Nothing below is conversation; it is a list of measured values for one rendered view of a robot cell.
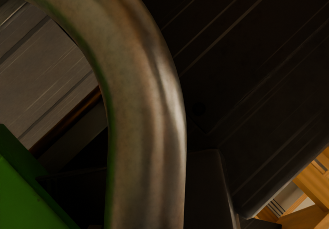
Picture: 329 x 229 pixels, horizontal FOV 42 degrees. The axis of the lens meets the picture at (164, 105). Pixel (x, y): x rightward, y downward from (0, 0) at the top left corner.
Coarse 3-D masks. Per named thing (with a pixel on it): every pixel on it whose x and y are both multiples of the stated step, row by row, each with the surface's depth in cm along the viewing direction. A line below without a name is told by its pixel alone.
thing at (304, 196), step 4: (312, 164) 852; (316, 164) 847; (316, 168) 849; (320, 168) 844; (320, 172) 847; (324, 172) 842; (328, 172) 837; (324, 176) 835; (328, 176) 839; (328, 180) 843; (304, 196) 825; (300, 200) 823; (268, 204) 825; (296, 204) 822; (272, 208) 822; (288, 208) 820; (292, 208) 819; (276, 212) 819; (284, 212) 818; (288, 212) 818; (280, 216) 817
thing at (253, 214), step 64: (192, 0) 27; (256, 0) 26; (320, 0) 25; (192, 64) 26; (256, 64) 25; (320, 64) 25; (192, 128) 25; (256, 128) 25; (320, 128) 24; (256, 192) 24
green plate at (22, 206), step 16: (0, 128) 25; (0, 144) 19; (16, 144) 25; (0, 160) 18; (16, 160) 19; (32, 160) 26; (0, 176) 18; (16, 176) 18; (32, 176) 23; (0, 192) 18; (16, 192) 18; (32, 192) 18; (0, 208) 18; (16, 208) 18; (32, 208) 18; (48, 208) 18; (0, 224) 18; (16, 224) 18; (32, 224) 18; (48, 224) 18; (64, 224) 18
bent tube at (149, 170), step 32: (32, 0) 16; (64, 0) 15; (96, 0) 15; (128, 0) 15; (96, 32) 15; (128, 32) 15; (160, 32) 16; (96, 64) 16; (128, 64) 15; (160, 64) 15; (128, 96) 15; (160, 96) 15; (128, 128) 15; (160, 128) 15; (128, 160) 15; (160, 160) 15; (128, 192) 15; (160, 192) 15; (128, 224) 15; (160, 224) 15
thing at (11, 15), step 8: (0, 0) 20; (8, 0) 21; (16, 0) 21; (24, 0) 21; (0, 8) 21; (8, 8) 21; (16, 8) 21; (24, 8) 21; (0, 16) 21; (8, 16) 21; (16, 16) 21; (0, 24) 21; (8, 24) 21
